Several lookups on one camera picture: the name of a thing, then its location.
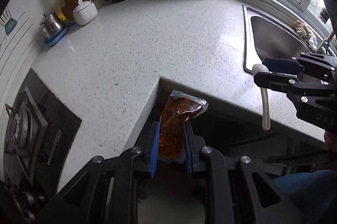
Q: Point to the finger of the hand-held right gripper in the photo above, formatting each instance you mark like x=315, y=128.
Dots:
x=276, y=81
x=281, y=65

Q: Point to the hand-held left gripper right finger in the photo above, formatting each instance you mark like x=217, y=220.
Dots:
x=188, y=151

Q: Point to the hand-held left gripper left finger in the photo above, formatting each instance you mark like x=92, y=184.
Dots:
x=155, y=150

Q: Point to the white plastic spoon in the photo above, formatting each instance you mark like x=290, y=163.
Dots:
x=266, y=108

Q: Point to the red chili sauce packet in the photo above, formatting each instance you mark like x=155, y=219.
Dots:
x=176, y=118

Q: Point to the stainless steel sink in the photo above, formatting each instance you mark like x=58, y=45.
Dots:
x=276, y=36

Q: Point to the beige rag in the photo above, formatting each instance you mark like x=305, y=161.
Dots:
x=302, y=30

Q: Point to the steel faucet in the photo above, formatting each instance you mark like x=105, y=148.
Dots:
x=325, y=15

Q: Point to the person's jeans leg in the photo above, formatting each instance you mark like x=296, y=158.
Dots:
x=308, y=197

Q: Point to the black glass gas stove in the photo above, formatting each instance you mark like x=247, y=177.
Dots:
x=39, y=129

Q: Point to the blue tray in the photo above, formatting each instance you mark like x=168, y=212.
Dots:
x=56, y=38

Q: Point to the white lidded jar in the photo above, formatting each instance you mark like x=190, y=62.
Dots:
x=84, y=13

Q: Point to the steel teapot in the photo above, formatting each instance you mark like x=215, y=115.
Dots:
x=52, y=23

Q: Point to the cartoon kitchen wall sticker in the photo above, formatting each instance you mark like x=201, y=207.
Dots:
x=9, y=21

